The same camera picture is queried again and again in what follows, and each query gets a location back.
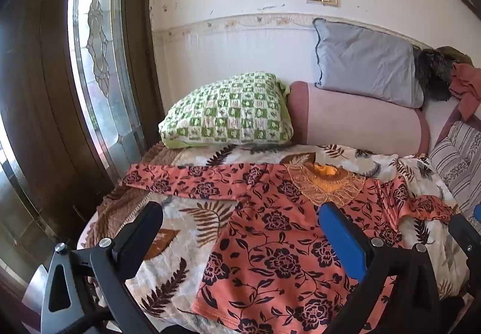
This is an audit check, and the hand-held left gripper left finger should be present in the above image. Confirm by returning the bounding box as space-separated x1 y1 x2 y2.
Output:
39 201 166 334

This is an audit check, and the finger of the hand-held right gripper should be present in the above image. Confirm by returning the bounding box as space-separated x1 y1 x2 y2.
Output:
448 204 481 267

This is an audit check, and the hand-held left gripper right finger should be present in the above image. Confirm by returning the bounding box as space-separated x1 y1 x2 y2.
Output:
317 202 442 334

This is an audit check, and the orange floral shirt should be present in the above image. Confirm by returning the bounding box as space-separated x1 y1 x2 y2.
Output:
119 162 457 334

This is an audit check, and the brown quilted bedspread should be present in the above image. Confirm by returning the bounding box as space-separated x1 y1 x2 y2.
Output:
77 144 185 252

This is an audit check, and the leaf print blanket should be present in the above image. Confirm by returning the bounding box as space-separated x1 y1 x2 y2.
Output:
81 144 470 334

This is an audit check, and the striped cushion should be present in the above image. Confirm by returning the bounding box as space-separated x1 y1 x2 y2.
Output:
428 119 481 214

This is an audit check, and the pale pink mattress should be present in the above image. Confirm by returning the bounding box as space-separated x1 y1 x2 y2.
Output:
420 99 464 148

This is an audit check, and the pink bolster cushion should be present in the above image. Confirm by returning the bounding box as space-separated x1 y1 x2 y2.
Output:
287 81 431 156

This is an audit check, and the frosted glass side pane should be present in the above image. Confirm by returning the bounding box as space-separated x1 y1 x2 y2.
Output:
0 142 49 282

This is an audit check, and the rust coloured cloth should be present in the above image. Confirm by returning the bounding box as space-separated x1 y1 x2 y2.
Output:
449 62 481 120

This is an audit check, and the green checkered pillow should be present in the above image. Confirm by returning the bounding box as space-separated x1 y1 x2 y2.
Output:
158 72 294 150

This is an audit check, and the dark furry cloth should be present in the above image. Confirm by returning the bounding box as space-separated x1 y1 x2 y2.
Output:
413 49 457 101

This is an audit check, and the leaded glass door pane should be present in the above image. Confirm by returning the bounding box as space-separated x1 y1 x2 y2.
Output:
68 0 147 177

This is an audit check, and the grey pillow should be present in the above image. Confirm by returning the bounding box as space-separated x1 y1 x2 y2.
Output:
313 18 425 109

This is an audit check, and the olive cloth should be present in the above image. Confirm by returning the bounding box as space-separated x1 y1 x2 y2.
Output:
436 46 474 66

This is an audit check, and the dark wooden door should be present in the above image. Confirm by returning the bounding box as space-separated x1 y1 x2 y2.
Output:
0 0 168 320

